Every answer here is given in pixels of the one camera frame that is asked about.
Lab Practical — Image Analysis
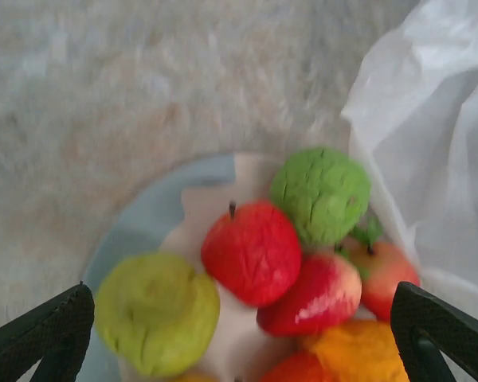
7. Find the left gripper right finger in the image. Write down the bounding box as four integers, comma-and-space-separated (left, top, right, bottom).
389, 280, 478, 382

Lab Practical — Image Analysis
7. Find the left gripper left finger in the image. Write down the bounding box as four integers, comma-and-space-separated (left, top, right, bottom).
0, 281, 96, 382

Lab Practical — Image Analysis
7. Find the red-peach apple with leaf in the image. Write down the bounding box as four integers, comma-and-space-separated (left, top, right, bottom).
342, 216, 422, 322

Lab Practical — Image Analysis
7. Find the yellow-orange orange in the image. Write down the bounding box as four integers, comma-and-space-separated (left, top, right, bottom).
302, 320, 411, 382

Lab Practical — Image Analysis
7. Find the yellow-green pear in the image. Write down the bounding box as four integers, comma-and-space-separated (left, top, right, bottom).
94, 252, 221, 377

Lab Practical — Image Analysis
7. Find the red-orange round fruit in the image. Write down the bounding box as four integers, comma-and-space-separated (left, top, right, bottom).
258, 352, 335, 382

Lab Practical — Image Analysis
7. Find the green apple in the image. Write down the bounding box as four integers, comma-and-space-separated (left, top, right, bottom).
269, 146, 372, 248

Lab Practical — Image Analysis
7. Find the white plastic bag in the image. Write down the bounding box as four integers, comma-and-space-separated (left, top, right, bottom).
340, 0, 478, 307

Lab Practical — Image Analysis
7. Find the shiny red fruit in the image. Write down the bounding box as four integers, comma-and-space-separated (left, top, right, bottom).
257, 252, 362, 338

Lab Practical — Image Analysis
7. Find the round multicoloured plate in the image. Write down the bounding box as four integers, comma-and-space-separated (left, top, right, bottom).
81, 153, 423, 382

